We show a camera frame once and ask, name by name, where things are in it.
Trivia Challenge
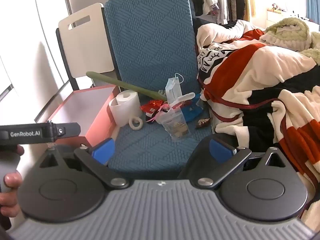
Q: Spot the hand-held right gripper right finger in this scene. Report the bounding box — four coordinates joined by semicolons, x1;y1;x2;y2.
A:
179;133;287;188

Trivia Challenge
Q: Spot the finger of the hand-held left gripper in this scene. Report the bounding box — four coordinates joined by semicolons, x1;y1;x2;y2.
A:
54;121;81;141

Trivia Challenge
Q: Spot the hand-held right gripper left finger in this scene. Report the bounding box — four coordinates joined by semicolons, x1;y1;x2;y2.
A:
37;137;130;190

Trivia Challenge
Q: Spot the red storage box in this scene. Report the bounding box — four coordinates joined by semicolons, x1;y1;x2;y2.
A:
47;85;119;152

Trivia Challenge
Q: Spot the blue tissue packet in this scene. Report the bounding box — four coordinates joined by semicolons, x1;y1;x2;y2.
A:
181;94;204;124

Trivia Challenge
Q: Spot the panda plush toy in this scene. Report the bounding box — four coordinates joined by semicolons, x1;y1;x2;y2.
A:
139;99;166;125

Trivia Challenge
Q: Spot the blue face mask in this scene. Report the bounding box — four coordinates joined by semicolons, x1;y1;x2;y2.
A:
165;73;184;103

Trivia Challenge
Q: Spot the person's left hand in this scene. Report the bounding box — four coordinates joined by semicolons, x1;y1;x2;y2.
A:
0;145;25;219

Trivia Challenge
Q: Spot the brown candy wrapper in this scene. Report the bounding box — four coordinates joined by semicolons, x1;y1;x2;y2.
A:
195;118;213;129

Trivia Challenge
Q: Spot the white toilet paper roll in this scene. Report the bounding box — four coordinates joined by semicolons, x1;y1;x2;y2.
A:
108;90;140;127

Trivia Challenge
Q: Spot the clear plastic snack bag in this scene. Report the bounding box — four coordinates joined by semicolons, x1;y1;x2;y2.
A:
157;106;190;141

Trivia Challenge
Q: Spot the green plush toothbrush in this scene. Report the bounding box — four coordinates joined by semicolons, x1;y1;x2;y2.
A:
86;71;167;101

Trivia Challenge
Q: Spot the red white black blanket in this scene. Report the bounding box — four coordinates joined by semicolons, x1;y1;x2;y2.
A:
196;19;320;222

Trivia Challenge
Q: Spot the white chair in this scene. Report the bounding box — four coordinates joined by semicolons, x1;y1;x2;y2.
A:
55;2;120;90

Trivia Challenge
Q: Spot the blue quilted chair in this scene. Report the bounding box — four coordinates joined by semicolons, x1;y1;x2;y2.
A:
104;0;218;180

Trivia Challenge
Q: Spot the green fleece blanket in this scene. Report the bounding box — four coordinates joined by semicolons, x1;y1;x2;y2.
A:
259;17;320;65

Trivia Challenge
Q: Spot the white shelf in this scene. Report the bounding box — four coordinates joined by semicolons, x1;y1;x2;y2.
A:
266;4;320;32

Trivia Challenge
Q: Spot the white ring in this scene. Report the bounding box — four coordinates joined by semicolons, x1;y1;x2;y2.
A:
128;117;144;131

